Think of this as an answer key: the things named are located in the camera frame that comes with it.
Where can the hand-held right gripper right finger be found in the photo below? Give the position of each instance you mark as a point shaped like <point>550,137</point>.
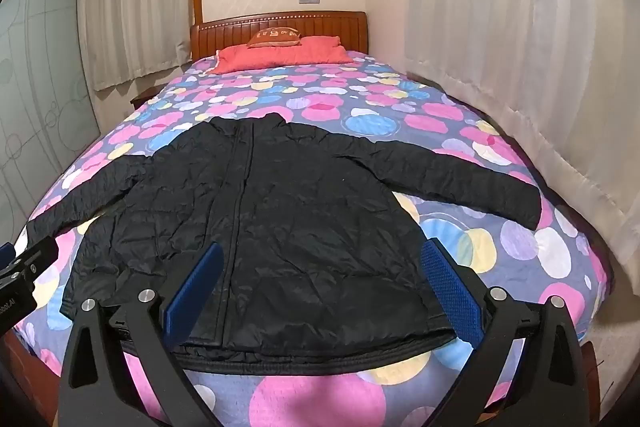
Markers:
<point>450,292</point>

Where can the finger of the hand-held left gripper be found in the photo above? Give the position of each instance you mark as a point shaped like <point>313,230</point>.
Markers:
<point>5,253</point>
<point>40,257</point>

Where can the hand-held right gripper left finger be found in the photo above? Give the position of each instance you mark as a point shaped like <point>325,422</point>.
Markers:
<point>200,287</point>

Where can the black puffer jacket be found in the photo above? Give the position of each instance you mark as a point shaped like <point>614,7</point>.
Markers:
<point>280,227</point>

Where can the frosted glass wardrobe door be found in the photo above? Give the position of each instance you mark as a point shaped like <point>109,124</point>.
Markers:
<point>40,97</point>

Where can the dark wooden nightstand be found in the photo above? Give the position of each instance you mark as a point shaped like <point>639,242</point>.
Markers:
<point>145,97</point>

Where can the colourful dotted bedspread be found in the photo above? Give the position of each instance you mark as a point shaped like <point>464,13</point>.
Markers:
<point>325,92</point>

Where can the wooden bed headboard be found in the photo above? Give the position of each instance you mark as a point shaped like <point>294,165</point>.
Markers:
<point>225,34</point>

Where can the orange printed cushion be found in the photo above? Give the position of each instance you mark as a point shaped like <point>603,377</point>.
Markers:
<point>272,38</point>

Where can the long white sheer curtain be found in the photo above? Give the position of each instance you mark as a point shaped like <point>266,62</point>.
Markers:
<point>525,32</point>

